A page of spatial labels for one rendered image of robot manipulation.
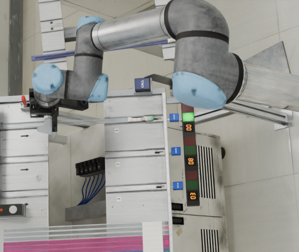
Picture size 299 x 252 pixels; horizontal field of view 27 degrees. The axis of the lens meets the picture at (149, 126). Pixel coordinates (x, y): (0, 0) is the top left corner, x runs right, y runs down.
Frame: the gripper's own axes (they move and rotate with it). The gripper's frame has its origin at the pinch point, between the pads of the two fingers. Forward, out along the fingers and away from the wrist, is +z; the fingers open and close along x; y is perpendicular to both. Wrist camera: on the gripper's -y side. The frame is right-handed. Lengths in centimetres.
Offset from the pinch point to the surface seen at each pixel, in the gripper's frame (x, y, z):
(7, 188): 20.1, 14.9, 13.9
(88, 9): -85, -17, 104
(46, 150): 8.5, 2.9, 11.6
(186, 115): -0.9, -41.6, 4.0
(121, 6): -85, -33, 100
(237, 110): -10, -67, 30
